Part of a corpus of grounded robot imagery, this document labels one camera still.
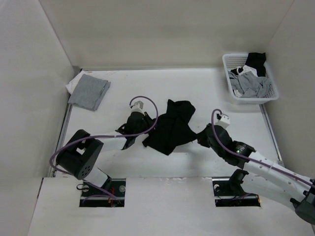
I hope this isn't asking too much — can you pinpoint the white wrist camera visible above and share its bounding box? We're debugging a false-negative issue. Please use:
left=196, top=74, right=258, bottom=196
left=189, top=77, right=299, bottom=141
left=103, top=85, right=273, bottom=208
left=215, top=113, right=230, bottom=129
left=129, top=101, right=145, bottom=115

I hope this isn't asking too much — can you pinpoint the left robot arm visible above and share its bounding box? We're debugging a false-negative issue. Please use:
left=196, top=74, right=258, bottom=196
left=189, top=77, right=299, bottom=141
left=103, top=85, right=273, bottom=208
left=56, top=112, right=156, bottom=196

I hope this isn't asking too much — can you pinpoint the white tank top in basket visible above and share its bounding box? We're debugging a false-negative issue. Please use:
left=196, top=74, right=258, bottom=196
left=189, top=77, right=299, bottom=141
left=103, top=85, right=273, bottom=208
left=230, top=65, right=257, bottom=98

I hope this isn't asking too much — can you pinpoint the black tank top in basket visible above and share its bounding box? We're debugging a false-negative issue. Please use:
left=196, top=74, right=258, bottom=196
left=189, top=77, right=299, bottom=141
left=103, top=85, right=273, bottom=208
left=245, top=53, right=266, bottom=77

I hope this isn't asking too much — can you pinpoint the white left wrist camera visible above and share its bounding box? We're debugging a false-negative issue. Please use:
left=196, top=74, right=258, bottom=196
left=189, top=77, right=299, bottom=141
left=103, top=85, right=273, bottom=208
left=129, top=101, right=145, bottom=115

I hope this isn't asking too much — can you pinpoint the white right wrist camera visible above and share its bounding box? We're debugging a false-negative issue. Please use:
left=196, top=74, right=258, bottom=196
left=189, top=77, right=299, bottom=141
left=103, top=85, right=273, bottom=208
left=215, top=113, right=230, bottom=129

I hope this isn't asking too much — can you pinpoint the folded grey tank top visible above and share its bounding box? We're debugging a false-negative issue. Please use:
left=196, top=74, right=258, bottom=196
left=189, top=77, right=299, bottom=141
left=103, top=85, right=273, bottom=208
left=68, top=74, right=111, bottom=111

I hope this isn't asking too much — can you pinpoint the black tank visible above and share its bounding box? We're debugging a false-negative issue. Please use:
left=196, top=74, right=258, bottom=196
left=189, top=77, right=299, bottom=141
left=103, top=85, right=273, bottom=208
left=142, top=99, right=197, bottom=155
left=245, top=53, right=266, bottom=77

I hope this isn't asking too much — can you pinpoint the grey tank top in basket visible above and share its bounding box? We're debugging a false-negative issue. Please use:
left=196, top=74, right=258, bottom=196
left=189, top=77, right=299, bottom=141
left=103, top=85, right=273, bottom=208
left=228, top=71, right=272, bottom=98

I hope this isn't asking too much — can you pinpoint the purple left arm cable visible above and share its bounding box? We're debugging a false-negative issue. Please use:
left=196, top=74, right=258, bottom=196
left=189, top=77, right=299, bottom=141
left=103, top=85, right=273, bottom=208
left=50, top=95, right=158, bottom=200

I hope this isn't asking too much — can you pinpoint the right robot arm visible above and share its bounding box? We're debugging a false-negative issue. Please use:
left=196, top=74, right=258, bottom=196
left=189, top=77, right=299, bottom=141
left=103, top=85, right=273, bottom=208
left=197, top=124, right=315, bottom=224

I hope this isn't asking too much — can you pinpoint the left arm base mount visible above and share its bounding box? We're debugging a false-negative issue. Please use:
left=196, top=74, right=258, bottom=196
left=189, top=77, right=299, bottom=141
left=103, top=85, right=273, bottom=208
left=76, top=178, right=126, bottom=208

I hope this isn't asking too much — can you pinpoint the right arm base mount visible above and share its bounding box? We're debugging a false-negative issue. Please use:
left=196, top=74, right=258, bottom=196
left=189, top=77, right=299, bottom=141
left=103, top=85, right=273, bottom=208
left=212, top=169, right=261, bottom=207

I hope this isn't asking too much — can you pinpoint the white plastic laundry basket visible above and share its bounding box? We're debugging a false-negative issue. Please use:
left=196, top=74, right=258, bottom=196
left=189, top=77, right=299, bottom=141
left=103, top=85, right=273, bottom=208
left=222, top=53, right=279, bottom=105

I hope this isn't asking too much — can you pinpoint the folded white tank top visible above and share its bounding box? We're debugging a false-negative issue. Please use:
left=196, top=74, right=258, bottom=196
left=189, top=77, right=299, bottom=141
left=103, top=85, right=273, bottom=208
left=65, top=74, right=83, bottom=94

